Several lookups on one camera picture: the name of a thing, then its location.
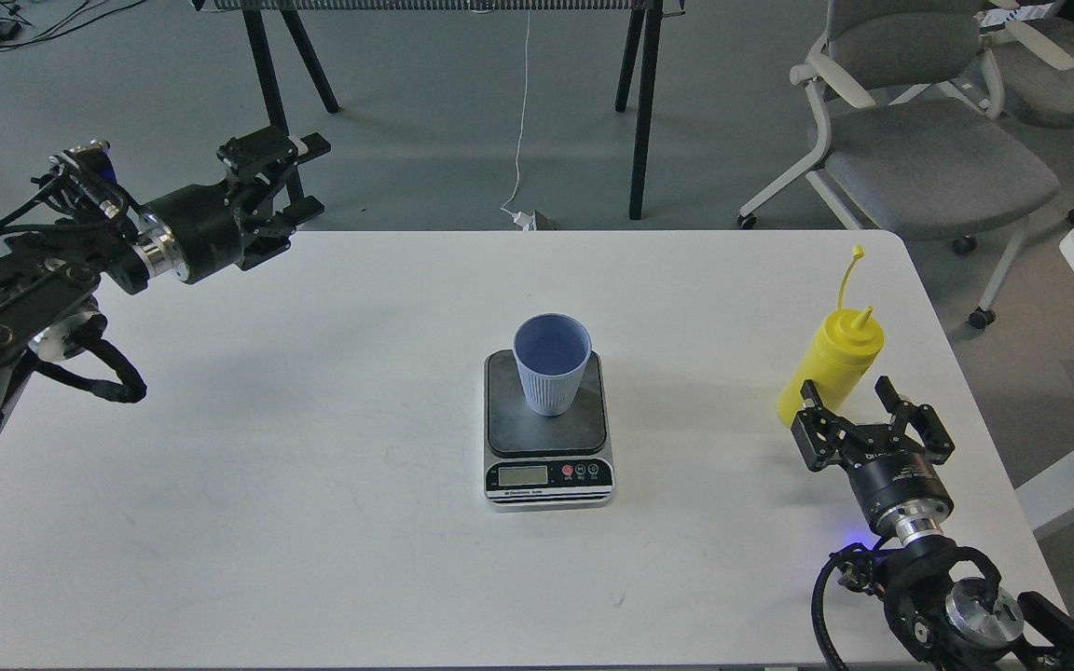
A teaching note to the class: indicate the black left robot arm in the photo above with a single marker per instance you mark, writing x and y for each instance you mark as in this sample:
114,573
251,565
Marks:
82,226

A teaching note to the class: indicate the black legged background table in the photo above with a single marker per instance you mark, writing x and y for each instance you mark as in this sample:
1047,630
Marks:
510,99

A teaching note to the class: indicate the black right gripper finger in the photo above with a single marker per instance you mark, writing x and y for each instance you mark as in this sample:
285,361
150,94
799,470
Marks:
913,427
824,438

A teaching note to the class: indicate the digital kitchen scale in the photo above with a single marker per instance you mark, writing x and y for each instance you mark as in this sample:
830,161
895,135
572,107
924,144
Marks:
533,462

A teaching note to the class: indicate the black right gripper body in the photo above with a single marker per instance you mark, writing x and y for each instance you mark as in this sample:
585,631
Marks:
899,492

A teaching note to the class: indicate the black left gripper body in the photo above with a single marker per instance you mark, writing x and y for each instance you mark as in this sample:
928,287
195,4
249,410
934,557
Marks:
198,229

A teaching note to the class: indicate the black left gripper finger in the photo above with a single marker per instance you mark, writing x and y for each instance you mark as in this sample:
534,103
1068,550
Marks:
260,165
264,238

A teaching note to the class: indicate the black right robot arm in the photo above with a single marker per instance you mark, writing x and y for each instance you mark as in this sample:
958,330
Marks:
944,602

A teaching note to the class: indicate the grey office chair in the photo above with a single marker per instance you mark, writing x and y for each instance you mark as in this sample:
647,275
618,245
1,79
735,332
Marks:
905,97
1034,49

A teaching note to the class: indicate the blue plastic cup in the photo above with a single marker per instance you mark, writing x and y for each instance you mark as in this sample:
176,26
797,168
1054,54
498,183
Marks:
551,351

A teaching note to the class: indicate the yellow squeeze bottle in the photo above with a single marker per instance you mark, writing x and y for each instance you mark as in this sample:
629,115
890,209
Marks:
840,353

